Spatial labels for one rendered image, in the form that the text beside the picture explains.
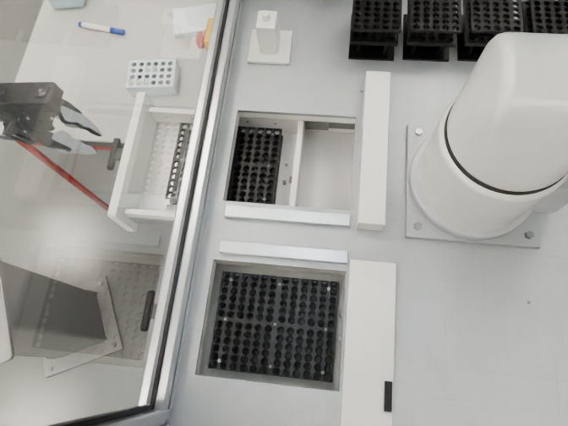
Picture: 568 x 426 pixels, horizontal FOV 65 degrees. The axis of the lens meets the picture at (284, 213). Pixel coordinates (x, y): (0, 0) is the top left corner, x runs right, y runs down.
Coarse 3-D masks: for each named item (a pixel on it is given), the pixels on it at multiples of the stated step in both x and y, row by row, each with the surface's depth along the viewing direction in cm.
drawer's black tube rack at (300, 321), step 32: (224, 288) 87; (256, 288) 83; (288, 288) 83; (320, 288) 83; (256, 320) 81; (288, 320) 82; (320, 320) 83; (224, 352) 80; (256, 352) 83; (288, 352) 82; (320, 352) 82
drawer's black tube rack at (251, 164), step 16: (240, 128) 95; (256, 128) 95; (272, 128) 94; (240, 144) 94; (256, 144) 97; (272, 144) 93; (240, 160) 96; (256, 160) 96; (272, 160) 92; (240, 176) 91; (256, 176) 95; (272, 176) 94; (240, 192) 90; (256, 192) 90; (272, 192) 90
